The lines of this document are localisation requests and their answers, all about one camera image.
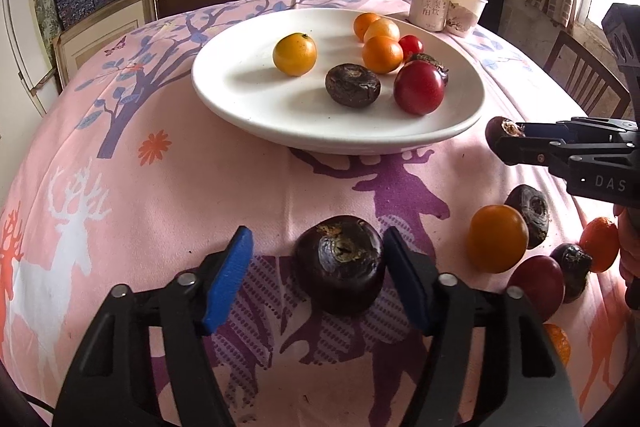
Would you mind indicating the white oval plate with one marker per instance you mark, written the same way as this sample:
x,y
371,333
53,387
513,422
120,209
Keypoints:
x,y
260,97

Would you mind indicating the pale orange tomato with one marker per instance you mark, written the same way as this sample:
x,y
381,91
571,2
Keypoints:
x,y
387,28

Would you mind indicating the pink deer print tablecloth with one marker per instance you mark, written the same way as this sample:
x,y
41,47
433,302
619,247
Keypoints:
x,y
175,207

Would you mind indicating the orange tomato on tablecloth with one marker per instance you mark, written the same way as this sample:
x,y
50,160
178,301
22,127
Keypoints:
x,y
497,238

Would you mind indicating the dark water chestnut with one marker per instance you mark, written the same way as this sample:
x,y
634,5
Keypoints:
x,y
426,58
353,84
530,214
340,272
575,269
500,131

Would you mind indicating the pale framed picture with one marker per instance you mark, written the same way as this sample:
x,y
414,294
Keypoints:
x,y
100,32

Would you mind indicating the large orange with stem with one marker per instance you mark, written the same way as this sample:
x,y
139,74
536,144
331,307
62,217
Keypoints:
x,y
600,244

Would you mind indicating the red tomato on tablecloth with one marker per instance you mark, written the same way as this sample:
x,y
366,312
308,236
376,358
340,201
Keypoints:
x,y
537,282

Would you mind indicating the white leaning board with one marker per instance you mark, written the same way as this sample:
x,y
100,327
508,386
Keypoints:
x,y
25,57

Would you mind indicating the person's right hand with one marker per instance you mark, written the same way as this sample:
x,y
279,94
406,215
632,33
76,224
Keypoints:
x,y
630,247

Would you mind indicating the white beverage can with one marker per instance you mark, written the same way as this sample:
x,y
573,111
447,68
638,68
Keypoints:
x,y
430,4

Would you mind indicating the dark wooden chair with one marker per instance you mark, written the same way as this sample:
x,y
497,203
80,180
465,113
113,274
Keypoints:
x,y
585,77

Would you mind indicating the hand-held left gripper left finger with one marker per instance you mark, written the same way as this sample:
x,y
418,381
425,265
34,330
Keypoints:
x,y
227,279

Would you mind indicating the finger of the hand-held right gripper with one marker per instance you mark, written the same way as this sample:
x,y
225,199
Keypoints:
x,y
575,127
525,152

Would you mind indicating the red cherry tomato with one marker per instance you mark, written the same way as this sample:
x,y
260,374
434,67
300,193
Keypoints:
x,y
410,45

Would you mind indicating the small orange tangerine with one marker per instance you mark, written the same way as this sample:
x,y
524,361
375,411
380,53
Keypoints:
x,y
365,26
294,54

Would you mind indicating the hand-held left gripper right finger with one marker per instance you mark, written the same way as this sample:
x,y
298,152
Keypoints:
x,y
405,287

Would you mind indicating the large red tomato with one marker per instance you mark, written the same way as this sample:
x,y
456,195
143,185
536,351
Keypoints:
x,y
419,87

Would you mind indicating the white paper cup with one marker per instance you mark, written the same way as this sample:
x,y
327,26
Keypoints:
x,y
466,13

